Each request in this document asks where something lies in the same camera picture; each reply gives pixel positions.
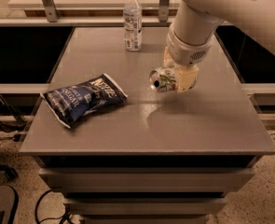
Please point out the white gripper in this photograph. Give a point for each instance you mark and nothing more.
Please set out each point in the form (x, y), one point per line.
(184, 50)

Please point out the green white 7up can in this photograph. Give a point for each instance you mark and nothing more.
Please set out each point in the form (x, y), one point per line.
(162, 79)

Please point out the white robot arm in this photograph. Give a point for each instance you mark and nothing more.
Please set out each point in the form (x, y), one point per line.
(190, 35)

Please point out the clear plastic water bottle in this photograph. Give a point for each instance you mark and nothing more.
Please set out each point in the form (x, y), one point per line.
(132, 16)

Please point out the grey drawer cabinet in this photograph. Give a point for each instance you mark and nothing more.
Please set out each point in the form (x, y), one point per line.
(160, 158)

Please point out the blue kettle chips bag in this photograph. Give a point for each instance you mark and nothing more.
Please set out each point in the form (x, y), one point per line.
(69, 104)

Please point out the black chair base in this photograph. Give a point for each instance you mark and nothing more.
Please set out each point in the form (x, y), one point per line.
(9, 200)

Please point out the metal railing frame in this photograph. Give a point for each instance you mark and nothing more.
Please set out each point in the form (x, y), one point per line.
(78, 12)

